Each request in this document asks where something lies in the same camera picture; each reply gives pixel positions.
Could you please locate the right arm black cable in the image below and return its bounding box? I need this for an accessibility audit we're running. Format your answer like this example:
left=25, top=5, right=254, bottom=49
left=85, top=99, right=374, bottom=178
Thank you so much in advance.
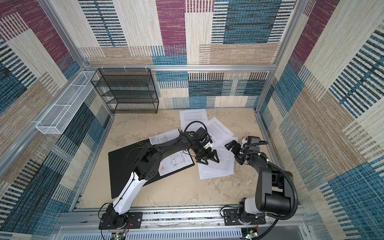
left=254, top=163, right=299, bottom=240

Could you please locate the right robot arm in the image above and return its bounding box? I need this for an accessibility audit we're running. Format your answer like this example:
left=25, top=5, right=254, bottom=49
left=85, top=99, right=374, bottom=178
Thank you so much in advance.
left=225, top=136, right=299, bottom=225

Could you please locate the black wire shelf rack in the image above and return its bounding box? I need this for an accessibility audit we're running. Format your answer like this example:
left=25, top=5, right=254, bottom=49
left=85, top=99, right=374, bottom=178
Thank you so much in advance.
left=91, top=68, right=159, bottom=114

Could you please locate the white mesh wall basket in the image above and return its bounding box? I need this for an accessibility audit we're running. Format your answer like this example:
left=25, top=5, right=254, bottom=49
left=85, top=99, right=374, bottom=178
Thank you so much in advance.
left=36, top=71, right=95, bottom=135

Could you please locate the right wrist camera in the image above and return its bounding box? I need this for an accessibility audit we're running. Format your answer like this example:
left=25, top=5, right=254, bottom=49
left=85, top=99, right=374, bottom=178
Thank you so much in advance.
left=245, top=136, right=261, bottom=146

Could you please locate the diagram sheet top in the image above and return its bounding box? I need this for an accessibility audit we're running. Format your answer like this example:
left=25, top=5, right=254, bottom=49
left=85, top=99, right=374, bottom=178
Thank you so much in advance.
left=150, top=129, right=194, bottom=177

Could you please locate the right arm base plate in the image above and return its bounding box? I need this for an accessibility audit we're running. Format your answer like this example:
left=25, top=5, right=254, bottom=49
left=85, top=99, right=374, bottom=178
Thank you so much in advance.
left=220, top=208, right=266, bottom=226

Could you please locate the text sheet far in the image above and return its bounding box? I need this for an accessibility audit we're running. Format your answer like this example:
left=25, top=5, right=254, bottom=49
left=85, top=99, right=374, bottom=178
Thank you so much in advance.
left=179, top=109, right=208, bottom=131

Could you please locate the red folder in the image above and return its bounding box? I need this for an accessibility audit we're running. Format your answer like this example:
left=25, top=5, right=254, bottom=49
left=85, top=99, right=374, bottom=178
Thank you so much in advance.
left=108, top=139, right=195, bottom=199

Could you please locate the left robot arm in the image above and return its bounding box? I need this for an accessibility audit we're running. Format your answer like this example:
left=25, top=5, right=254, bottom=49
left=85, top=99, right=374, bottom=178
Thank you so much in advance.
left=99, top=121, right=220, bottom=230

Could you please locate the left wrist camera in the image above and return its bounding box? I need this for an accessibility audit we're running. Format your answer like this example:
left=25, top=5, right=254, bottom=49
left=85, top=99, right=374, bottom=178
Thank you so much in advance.
left=195, top=128, right=211, bottom=143

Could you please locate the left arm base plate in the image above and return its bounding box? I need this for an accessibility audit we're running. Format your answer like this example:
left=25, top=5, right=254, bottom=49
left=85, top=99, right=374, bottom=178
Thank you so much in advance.
left=99, top=212, right=143, bottom=230

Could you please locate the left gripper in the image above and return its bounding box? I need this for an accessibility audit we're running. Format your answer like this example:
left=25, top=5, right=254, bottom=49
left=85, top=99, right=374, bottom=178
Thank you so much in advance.
left=192, top=145, right=219, bottom=167

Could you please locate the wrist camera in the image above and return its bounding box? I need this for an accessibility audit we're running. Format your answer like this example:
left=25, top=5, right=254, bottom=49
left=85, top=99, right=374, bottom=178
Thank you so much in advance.
left=195, top=128, right=211, bottom=143
left=245, top=136, right=261, bottom=146

